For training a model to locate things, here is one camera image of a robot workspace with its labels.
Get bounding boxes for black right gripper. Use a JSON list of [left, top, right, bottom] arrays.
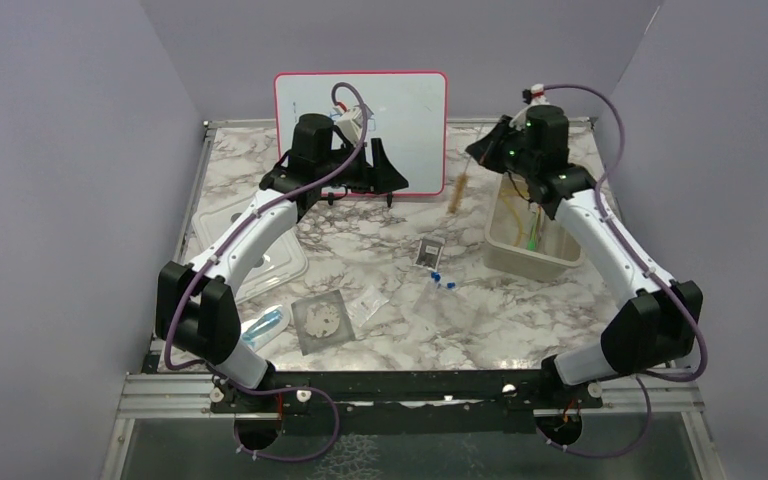
[[467, 115, 539, 179]]

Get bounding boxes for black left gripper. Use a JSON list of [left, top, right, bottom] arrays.
[[316, 137, 408, 195]]

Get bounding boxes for small clear zip bag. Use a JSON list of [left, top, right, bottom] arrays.
[[346, 285, 389, 327]]

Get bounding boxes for bag of filter paper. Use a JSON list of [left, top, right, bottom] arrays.
[[291, 290, 356, 356]]

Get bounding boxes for yellow rubber tubing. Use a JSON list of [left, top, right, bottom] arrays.
[[500, 187, 525, 247]]

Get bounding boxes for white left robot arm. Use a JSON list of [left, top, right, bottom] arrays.
[[155, 106, 407, 411]]

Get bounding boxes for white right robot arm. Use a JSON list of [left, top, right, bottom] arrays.
[[466, 105, 703, 407]]

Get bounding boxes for pink framed whiteboard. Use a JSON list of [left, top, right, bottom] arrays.
[[273, 71, 448, 197]]

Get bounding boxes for small bag black granules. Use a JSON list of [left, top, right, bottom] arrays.
[[414, 237, 445, 271]]

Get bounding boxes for beige plastic bin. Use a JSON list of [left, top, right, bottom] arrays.
[[482, 175, 586, 282]]

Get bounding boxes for blue item blister pack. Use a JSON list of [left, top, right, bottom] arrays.
[[241, 304, 292, 352]]

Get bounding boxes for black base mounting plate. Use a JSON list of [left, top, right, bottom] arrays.
[[212, 370, 598, 436]]

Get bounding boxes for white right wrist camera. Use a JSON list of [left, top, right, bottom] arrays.
[[522, 83, 549, 108]]

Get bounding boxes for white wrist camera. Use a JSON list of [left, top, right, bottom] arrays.
[[522, 83, 549, 108], [331, 102, 376, 144]]

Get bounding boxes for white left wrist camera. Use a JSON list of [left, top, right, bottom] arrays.
[[331, 102, 376, 144]]

